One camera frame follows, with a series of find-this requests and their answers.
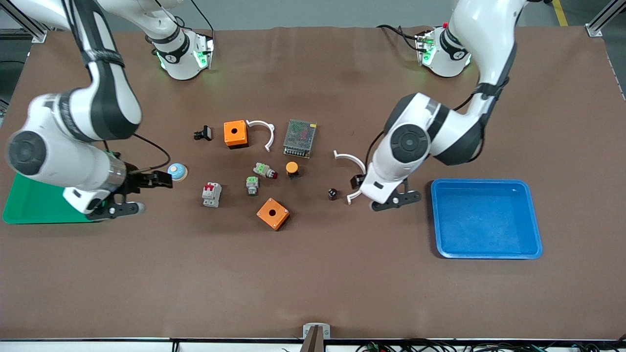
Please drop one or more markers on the large white curved pipe clamp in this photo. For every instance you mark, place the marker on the large white curved pipe clamp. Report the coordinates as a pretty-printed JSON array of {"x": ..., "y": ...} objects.
[{"x": 348, "y": 157}]

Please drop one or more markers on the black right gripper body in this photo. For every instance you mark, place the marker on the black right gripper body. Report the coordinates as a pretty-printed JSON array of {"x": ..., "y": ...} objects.
[{"x": 134, "y": 181}]

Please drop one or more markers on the orange round push button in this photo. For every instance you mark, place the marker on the orange round push button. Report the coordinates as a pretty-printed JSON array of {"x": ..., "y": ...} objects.
[{"x": 292, "y": 169}]

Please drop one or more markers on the green red indicator lamp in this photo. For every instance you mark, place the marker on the green red indicator lamp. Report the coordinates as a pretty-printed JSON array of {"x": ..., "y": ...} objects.
[{"x": 264, "y": 170}]

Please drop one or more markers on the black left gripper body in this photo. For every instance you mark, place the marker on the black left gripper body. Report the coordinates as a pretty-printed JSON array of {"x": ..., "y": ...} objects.
[{"x": 357, "y": 182}]

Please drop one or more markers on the metal mesh power supply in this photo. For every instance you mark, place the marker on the metal mesh power supply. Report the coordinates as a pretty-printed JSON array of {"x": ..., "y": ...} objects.
[{"x": 300, "y": 138}]

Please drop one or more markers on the orange button box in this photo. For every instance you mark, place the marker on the orange button box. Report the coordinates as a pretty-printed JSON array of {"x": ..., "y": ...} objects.
[
  {"x": 273, "y": 213},
  {"x": 235, "y": 134}
]

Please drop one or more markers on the green plastic tray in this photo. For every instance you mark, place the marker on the green plastic tray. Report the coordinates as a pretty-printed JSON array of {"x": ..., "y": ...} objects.
[{"x": 34, "y": 205}]

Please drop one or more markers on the blue plastic tray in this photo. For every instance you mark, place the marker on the blue plastic tray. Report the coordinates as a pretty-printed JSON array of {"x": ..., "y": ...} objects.
[{"x": 484, "y": 220}]

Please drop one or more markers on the small black clip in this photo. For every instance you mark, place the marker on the small black clip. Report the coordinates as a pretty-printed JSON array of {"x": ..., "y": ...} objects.
[{"x": 203, "y": 133}]

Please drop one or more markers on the grey metal table bracket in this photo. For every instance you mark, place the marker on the grey metal table bracket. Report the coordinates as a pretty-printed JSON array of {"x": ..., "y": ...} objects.
[{"x": 316, "y": 331}]

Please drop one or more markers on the aluminium frame profile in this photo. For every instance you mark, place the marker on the aluminium frame profile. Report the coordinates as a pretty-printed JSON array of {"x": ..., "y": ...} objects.
[
  {"x": 604, "y": 19},
  {"x": 22, "y": 19}
]

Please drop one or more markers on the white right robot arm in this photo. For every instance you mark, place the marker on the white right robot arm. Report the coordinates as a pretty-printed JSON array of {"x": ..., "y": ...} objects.
[{"x": 105, "y": 98}]

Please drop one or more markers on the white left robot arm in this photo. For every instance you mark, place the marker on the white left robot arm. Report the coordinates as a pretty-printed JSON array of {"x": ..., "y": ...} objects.
[{"x": 415, "y": 142}]

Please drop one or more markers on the small black capacitor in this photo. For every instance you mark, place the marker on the small black capacitor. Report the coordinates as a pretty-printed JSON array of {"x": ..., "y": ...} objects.
[{"x": 332, "y": 194}]

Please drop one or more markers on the white red circuit breaker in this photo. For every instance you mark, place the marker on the white red circuit breaker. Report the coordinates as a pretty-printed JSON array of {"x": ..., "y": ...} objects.
[{"x": 212, "y": 194}]

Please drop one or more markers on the blue dome buzzer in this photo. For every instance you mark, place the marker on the blue dome buzzer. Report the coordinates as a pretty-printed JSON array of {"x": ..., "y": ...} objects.
[{"x": 176, "y": 171}]

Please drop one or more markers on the green grey push switch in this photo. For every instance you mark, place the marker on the green grey push switch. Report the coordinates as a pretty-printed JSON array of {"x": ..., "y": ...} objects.
[{"x": 252, "y": 185}]

